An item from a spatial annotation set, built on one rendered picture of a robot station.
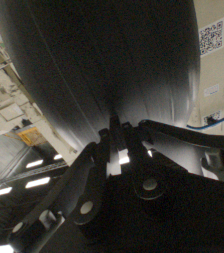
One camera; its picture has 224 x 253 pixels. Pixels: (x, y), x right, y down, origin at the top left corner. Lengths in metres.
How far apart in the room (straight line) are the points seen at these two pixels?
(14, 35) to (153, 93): 0.22
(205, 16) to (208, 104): 0.27
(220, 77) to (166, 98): 0.36
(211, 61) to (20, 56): 0.50
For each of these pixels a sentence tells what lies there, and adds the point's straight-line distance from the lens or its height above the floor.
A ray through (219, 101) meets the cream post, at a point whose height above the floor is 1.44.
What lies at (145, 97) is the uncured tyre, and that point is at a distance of 0.22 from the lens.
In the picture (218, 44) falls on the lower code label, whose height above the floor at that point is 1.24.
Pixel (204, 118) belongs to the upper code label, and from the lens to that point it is 0.63.
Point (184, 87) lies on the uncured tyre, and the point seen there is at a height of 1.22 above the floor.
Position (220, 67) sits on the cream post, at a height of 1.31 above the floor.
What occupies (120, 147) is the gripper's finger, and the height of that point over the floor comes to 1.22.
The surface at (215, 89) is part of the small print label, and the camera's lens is 0.59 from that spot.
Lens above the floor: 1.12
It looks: 30 degrees up
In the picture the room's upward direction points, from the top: 154 degrees clockwise
